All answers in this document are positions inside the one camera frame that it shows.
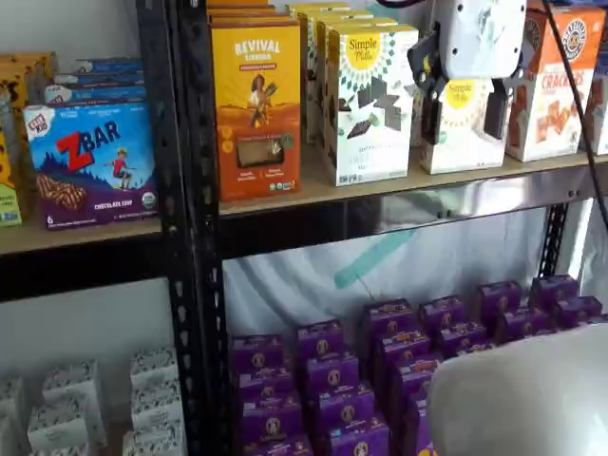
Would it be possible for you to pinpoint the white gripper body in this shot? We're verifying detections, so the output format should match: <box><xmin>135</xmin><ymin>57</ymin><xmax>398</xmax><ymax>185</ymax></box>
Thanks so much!
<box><xmin>436</xmin><ymin>0</ymin><xmax>527</xmax><ymax>81</ymax></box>

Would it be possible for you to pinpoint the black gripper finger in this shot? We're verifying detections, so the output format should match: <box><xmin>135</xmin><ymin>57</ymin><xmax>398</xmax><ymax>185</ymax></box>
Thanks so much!
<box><xmin>484</xmin><ymin>69</ymin><xmax>526</xmax><ymax>141</ymax></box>
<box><xmin>407</xmin><ymin>24</ymin><xmax>451</xmax><ymax>146</ymax></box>

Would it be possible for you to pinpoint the orange white crackers box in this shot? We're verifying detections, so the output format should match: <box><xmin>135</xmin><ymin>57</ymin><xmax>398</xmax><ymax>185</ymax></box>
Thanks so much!
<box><xmin>521</xmin><ymin>5</ymin><xmax>548</xmax><ymax>75</ymax></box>
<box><xmin>579</xmin><ymin>69</ymin><xmax>608</xmax><ymax>157</ymax></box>
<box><xmin>504</xmin><ymin>4</ymin><xmax>607</xmax><ymax>163</ymax></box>

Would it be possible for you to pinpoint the tall Simple Mills box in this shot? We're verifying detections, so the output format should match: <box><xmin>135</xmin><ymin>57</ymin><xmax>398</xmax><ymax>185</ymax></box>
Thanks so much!
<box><xmin>285</xmin><ymin>1</ymin><xmax>352</xmax><ymax>23</ymax></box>
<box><xmin>305</xmin><ymin>9</ymin><xmax>375</xmax><ymax>146</ymax></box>
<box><xmin>315</xmin><ymin>16</ymin><xmax>400</xmax><ymax>158</ymax></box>
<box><xmin>326</xmin><ymin>23</ymin><xmax>420</xmax><ymax>188</ymax></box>

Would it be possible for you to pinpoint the wooden shelf board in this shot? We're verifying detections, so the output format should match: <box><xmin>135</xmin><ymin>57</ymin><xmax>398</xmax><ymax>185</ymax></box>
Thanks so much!
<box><xmin>0</xmin><ymin>208</ymin><xmax>163</xmax><ymax>257</ymax></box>
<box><xmin>218</xmin><ymin>142</ymin><xmax>608</xmax><ymax>219</ymax></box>

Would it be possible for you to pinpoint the orange Revival cracker box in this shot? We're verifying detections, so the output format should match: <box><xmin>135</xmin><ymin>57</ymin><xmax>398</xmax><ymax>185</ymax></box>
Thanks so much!
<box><xmin>207</xmin><ymin>4</ymin><xmax>277</xmax><ymax>16</ymax></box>
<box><xmin>210</xmin><ymin>22</ymin><xmax>302</xmax><ymax>203</ymax></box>
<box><xmin>208</xmin><ymin>12</ymin><xmax>295</xmax><ymax>28</ymax></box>

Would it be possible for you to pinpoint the blue purple Zbar box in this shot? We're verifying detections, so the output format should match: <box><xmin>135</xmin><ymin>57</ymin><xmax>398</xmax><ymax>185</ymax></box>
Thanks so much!
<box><xmin>22</xmin><ymin>101</ymin><xmax>159</xmax><ymax>232</ymax></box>
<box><xmin>53</xmin><ymin>70</ymin><xmax>145</xmax><ymax>89</ymax></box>
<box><xmin>74</xmin><ymin>57</ymin><xmax>144</xmax><ymax>75</ymax></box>
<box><xmin>44</xmin><ymin>84</ymin><xmax>147</xmax><ymax>106</ymax></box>

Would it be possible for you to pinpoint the white patterned small box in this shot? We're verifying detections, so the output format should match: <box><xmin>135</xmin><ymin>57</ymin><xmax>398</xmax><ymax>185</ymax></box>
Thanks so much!
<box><xmin>0</xmin><ymin>376</ymin><xmax>28</xmax><ymax>428</ymax></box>
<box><xmin>27</xmin><ymin>401</ymin><xmax>91</xmax><ymax>452</ymax></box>
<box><xmin>129</xmin><ymin>346</ymin><xmax>179</xmax><ymax>387</ymax></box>
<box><xmin>28</xmin><ymin>442</ymin><xmax>91</xmax><ymax>456</ymax></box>
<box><xmin>130</xmin><ymin>378</ymin><xmax>183</xmax><ymax>428</ymax></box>
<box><xmin>41</xmin><ymin>359</ymin><xmax>108</xmax><ymax>447</ymax></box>
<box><xmin>122</xmin><ymin>419</ymin><xmax>187</xmax><ymax>456</ymax></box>

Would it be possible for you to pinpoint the yellow chocolate chip cookie box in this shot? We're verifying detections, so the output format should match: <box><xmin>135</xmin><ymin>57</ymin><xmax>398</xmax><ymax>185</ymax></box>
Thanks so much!
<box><xmin>0</xmin><ymin>65</ymin><xmax>38</xmax><ymax>210</ymax></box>
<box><xmin>0</xmin><ymin>50</ymin><xmax>62</xmax><ymax>108</ymax></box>

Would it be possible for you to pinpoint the yellow green snack box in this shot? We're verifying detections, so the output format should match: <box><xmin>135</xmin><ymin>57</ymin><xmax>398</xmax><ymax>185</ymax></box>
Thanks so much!
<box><xmin>0</xmin><ymin>130</ymin><xmax>24</xmax><ymax>228</ymax></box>

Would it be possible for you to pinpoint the white plastic sheet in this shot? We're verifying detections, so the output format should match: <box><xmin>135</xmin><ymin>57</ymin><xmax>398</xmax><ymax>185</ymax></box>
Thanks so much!
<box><xmin>221</xmin><ymin>197</ymin><xmax>608</xmax><ymax>343</ymax></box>

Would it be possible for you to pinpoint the teal tape strip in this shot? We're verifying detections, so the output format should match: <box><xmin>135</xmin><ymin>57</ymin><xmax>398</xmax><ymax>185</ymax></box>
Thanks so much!
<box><xmin>333</xmin><ymin>229</ymin><xmax>418</xmax><ymax>291</ymax></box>

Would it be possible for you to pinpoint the black metal shelving rack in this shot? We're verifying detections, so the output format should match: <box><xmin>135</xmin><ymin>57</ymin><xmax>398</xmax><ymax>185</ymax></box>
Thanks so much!
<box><xmin>0</xmin><ymin>0</ymin><xmax>200</xmax><ymax>456</ymax></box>
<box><xmin>173</xmin><ymin>0</ymin><xmax>608</xmax><ymax>456</ymax></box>

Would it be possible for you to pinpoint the black cable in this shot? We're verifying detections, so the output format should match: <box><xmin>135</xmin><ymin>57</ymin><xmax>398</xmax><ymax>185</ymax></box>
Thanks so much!
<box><xmin>540</xmin><ymin>0</ymin><xmax>608</xmax><ymax>229</ymax></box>

